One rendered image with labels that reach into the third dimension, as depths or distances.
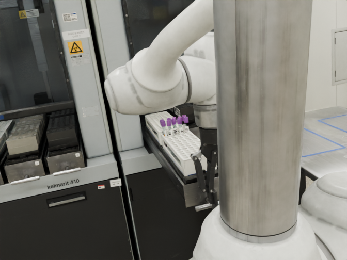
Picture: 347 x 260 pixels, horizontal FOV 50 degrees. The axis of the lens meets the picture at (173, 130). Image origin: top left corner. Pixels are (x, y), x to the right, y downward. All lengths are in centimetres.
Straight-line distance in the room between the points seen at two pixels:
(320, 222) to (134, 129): 110
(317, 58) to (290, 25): 285
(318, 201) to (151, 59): 37
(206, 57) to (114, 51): 77
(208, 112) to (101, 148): 83
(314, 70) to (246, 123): 284
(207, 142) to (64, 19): 85
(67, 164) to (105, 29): 54
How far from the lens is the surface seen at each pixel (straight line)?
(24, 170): 154
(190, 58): 81
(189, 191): 106
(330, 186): 63
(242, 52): 38
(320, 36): 323
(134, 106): 74
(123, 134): 159
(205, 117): 84
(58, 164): 152
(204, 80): 80
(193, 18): 64
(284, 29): 38
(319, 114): 157
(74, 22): 152
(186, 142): 122
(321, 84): 329
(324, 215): 61
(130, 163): 154
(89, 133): 158
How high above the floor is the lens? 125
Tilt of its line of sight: 17 degrees down
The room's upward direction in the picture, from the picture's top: 8 degrees counter-clockwise
